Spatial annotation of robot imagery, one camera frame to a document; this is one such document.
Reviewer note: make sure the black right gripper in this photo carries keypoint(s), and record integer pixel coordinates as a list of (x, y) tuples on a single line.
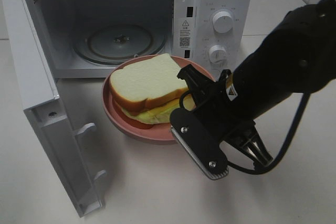
[(219, 118)]

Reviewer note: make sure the white bread sandwich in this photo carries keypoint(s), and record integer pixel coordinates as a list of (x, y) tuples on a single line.
[(146, 92)]

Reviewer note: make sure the white microwave door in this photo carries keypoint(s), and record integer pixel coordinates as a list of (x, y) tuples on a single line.
[(44, 108)]

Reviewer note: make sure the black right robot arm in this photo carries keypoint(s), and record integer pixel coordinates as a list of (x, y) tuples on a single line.
[(298, 56)]

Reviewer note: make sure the lower white microwave knob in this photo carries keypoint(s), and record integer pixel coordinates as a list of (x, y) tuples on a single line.
[(217, 54)]

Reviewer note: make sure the white microwave knob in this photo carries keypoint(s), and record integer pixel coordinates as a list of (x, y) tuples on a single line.
[(222, 21), (217, 54)]

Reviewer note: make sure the upper white microwave knob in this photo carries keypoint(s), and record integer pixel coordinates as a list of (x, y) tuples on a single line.
[(222, 21)]

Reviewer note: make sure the glass microwave turntable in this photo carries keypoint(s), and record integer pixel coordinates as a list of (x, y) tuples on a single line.
[(118, 43)]

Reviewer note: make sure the white microwave oven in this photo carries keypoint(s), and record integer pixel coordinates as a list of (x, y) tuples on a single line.
[(188, 23)]

